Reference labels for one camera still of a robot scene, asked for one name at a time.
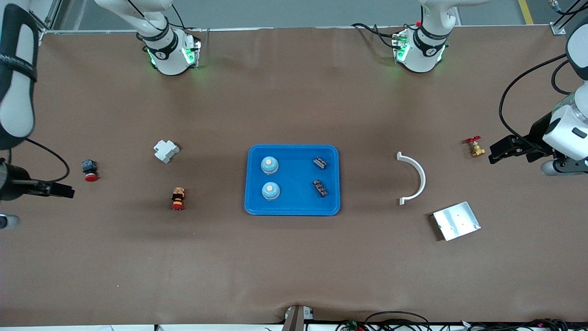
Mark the aluminium frame post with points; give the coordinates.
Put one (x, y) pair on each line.
(558, 29)

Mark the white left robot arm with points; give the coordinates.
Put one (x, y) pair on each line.
(569, 133)

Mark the blue desk bell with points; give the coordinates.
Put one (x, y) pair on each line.
(269, 165)
(270, 191)

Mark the blue plastic tray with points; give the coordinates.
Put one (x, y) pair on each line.
(294, 202)

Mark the orange red emergency button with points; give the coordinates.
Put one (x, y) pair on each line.
(178, 197)

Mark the brown table mat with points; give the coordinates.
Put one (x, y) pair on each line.
(294, 257)

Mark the camera stand post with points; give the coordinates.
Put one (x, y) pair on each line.
(295, 322)

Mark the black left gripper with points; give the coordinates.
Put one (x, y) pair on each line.
(535, 134)

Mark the white curved pipe bracket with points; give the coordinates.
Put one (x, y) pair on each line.
(423, 179)

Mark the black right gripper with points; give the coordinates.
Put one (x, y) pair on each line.
(10, 182)

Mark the silver aluminium plate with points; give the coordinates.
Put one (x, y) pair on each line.
(457, 223)

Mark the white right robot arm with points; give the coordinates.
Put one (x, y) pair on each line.
(16, 92)

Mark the red push button switch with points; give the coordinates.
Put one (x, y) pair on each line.
(89, 166)

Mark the grey terminal block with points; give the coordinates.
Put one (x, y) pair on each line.
(165, 151)

